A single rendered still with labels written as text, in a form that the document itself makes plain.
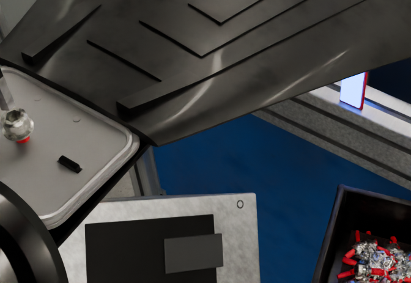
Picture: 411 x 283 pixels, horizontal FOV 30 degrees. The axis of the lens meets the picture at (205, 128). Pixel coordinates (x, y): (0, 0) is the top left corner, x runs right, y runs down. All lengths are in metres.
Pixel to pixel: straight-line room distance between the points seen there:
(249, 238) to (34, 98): 0.22
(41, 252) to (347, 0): 0.23
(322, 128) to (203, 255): 0.34
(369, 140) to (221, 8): 0.42
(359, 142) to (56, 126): 0.49
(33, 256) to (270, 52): 0.17
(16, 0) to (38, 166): 1.07
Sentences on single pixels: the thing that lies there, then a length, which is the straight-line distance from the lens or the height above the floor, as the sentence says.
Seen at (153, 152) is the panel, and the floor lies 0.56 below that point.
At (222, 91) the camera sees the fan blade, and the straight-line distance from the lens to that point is 0.36.
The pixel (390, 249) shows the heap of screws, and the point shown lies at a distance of 0.70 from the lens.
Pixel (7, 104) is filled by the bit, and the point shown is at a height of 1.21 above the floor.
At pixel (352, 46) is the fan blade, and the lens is 0.41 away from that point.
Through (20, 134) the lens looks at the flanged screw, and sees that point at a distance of 0.33.
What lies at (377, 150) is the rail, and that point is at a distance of 0.79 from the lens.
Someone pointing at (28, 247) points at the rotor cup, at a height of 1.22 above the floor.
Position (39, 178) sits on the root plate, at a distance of 0.33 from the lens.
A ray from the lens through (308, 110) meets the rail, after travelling 0.80.
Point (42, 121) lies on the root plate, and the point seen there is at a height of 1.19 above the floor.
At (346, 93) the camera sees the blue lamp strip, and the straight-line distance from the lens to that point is 0.75.
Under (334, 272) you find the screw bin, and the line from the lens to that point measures 0.72.
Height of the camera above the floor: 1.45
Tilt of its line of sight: 51 degrees down
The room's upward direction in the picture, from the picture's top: 7 degrees counter-clockwise
